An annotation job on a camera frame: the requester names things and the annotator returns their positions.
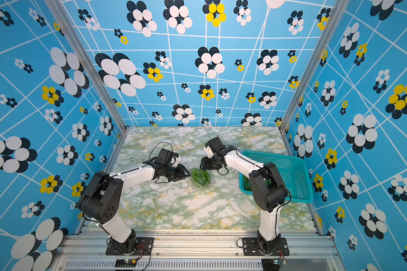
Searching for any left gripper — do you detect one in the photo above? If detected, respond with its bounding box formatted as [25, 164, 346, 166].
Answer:
[164, 163, 192, 181]

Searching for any teal plastic basket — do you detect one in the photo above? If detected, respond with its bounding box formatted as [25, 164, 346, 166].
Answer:
[242, 151, 314, 203]

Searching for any green pepper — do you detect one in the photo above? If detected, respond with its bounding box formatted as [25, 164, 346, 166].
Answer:
[243, 176, 252, 192]

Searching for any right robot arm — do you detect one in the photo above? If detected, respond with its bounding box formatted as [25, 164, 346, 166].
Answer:
[200, 137, 291, 255]

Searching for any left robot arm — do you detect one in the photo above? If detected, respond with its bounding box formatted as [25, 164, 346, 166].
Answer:
[76, 149, 191, 255]

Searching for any left circuit board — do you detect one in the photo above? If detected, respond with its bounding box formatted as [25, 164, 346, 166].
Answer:
[114, 259, 139, 269]

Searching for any circuit board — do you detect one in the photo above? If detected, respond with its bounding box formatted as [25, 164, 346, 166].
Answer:
[114, 259, 139, 269]
[262, 259, 287, 271]

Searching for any right circuit board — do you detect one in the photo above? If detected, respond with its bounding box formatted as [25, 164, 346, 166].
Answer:
[262, 259, 287, 271]

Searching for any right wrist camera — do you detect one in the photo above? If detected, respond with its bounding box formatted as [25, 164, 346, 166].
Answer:
[205, 146, 214, 159]

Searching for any aluminium front rail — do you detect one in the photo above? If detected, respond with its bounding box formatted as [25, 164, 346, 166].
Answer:
[51, 230, 346, 271]

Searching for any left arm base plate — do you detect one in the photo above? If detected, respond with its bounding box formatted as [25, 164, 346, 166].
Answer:
[105, 237, 155, 256]

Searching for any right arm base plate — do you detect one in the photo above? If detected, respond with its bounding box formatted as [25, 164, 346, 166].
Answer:
[241, 237, 290, 257]

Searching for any left frame post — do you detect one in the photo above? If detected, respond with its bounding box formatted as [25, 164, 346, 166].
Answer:
[45, 0, 128, 133]

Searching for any frame post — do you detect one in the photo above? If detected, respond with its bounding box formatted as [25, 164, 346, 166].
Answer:
[45, 0, 128, 133]
[279, 0, 350, 133]

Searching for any right frame post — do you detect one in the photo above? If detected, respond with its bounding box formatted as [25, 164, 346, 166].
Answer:
[279, 0, 350, 133]

